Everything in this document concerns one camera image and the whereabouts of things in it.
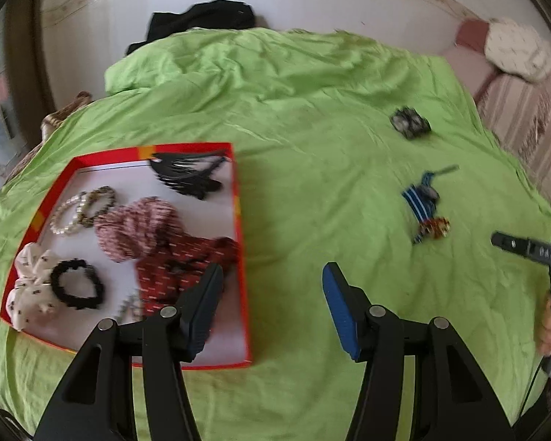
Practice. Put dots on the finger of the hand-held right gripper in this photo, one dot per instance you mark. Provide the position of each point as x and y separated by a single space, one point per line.
523 246

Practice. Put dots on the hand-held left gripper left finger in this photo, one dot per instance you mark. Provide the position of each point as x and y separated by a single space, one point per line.
202 312

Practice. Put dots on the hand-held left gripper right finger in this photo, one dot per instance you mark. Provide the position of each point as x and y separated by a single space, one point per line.
344 312

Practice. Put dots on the red polka dot scrunchie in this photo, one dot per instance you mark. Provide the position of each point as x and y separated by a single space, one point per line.
174 262

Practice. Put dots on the silver beaded hair clip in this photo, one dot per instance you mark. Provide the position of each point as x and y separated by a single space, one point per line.
129 308

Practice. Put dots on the red cardboard box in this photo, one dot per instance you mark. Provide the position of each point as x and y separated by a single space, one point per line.
202 220

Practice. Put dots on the red white checked scrunchie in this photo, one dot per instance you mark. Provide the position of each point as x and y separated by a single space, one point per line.
137 229

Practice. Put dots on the black claw hair clip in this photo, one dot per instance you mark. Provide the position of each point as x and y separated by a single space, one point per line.
188 172

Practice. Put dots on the small black scrunchie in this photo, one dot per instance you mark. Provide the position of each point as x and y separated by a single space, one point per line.
62 291

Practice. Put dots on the white cherry print scrunchie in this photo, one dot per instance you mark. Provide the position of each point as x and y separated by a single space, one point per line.
30 289

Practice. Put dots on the person's right hand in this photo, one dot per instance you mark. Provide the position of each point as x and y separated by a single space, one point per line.
549 326

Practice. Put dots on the blue striped bow hair clip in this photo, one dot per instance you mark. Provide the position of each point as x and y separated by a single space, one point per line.
420 200

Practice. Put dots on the green bed sheet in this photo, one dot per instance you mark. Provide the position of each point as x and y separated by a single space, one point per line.
330 183

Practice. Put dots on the striped floral sofa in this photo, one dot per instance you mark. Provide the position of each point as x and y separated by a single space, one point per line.
519 96

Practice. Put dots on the grey black organza scrunchie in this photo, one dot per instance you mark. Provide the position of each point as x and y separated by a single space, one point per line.
411 121

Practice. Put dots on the white patterned pillow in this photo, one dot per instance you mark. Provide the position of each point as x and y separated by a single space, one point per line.
519 48

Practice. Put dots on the woven wicker basket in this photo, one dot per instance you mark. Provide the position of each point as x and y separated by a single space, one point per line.
62 117

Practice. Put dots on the black cloth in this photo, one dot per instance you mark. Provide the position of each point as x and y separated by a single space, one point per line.
202 20

